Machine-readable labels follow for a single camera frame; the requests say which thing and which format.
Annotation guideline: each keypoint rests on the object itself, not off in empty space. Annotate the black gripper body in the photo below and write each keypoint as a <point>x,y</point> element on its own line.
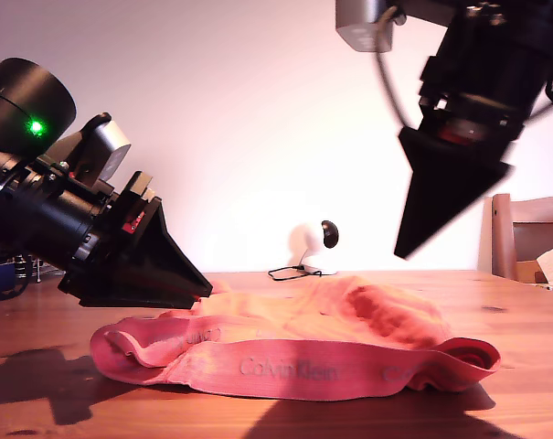
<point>75,228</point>
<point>481,82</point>

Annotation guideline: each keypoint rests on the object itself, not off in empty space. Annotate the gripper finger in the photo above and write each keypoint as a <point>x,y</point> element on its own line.
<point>152,270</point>
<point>440,183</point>

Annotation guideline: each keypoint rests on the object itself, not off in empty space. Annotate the red underwear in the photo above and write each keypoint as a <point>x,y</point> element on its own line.
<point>280,366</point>

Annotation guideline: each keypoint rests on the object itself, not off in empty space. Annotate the wooden chair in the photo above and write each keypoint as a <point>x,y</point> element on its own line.
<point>502,238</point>

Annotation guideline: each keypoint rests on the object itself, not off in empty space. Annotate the brown cardboard box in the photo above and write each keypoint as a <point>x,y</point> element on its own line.
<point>525,272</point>

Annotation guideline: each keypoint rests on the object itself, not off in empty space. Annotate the white round security camera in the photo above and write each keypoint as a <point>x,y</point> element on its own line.
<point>312,242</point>

